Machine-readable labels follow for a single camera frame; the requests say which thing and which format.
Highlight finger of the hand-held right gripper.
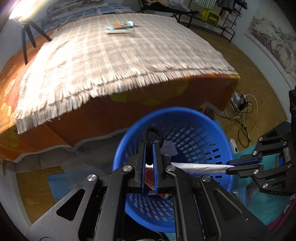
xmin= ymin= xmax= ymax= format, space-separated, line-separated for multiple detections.
xmin=231 ymin=122 xmax=291 ymax=166
xmin=226 ymin=160 xmax=292 ymax=197

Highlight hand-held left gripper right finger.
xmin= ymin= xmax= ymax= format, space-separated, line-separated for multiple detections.
xmin=153 ymin=143 xmax=271 ymax=241

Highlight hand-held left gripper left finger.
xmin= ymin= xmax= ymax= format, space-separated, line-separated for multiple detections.
xmin=26 ymin=142 xmax=147 ymax=241

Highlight red cardboard box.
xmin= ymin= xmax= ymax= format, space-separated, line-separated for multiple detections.
xmin=145 ymin=169 xmax=176 ymax=200

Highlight white plastic bag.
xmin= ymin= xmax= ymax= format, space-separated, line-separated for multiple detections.
xmin=161 ymin=140 xmax=179 ymax=158

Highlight black hair tie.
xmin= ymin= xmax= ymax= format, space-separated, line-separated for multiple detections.
xmin=143 ymin=126 xmax=164 ymax=149

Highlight blue plastic basket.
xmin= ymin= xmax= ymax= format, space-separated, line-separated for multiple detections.
xmin=112 ymin=107 xmax=234 ymax=233

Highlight blue yellow wrapper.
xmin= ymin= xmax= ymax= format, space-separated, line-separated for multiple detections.
xmin=105 ymin=20 xmax=136 ymax=31

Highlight teal floor mat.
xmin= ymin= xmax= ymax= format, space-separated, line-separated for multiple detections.
xmin=47 ymin=118 xmax=292 ymax=241

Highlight white power strip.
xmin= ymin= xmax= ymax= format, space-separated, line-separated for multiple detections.
xmin=231 ymin=91 xmax=249 ymax=111

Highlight beige plaid fringed blanket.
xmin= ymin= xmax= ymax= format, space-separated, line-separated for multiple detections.
xmin=15 ymin=13 xmax=240 ymax=135

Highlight black metal clothes rack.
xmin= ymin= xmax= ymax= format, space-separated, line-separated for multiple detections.
xmin=178 ymin=0 xmax=249 ymax=43

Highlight yellow plastic crate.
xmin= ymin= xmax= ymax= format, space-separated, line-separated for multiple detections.
xmin=201 ymin=9 xmax=221 ymax=25

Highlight dark hanging jacket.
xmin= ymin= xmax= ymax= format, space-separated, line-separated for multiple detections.
xmin=216 ymin=0 xmax=236 ymax=9

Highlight white striped hanging towel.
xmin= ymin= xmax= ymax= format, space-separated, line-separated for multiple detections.
xmin=195 ymin=0 xmax=218 ymax=9

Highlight black folding lounge chair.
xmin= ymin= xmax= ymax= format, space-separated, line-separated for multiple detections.
xmin=139 ymin=0 xmax=200 ymax=24

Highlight blue checkered bedsheet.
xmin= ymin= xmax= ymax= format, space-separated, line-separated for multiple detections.
xmin=44 ymin=3 xmax=138 ymax=28

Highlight striped cloth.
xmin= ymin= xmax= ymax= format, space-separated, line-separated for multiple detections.
xmin=166 ymin=1 xmax=191 ymax=12

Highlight black tripod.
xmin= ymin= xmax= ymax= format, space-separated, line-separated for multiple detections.
xmin=21 ymin=20 xmax=53 ymax=65

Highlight floor cables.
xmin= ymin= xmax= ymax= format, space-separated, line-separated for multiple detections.
xmin=223 ymin=94 xmax=261 ymax=149

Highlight landscape wall painting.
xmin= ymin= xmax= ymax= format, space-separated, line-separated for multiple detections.
xmin=245 ymin=15 xmax=296 ymax=77

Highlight white ring light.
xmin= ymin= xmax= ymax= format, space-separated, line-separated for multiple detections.
xmin=9 ymin=0 xmax=40 ymax=23

